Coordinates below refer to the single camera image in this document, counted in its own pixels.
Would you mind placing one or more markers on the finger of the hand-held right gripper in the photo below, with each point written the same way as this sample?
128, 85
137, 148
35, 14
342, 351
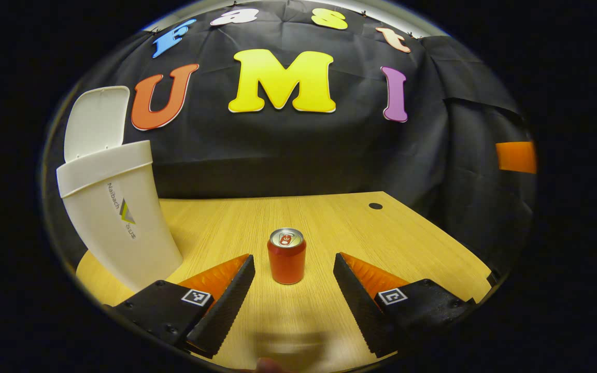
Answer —
516, 157

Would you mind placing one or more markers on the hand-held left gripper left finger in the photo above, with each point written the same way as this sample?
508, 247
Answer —
231, 308

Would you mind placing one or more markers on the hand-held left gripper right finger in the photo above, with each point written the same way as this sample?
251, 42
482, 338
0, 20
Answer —
360, 311

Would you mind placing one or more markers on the red pop can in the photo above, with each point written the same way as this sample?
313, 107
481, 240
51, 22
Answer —
286, 261

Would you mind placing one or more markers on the white garbage bin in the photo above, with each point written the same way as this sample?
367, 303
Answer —
117, 228

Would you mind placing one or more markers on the wooden desktop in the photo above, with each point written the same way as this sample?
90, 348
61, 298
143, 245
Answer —
329, 228

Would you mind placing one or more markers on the black backdrop cloth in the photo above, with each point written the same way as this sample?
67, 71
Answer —
288, 150

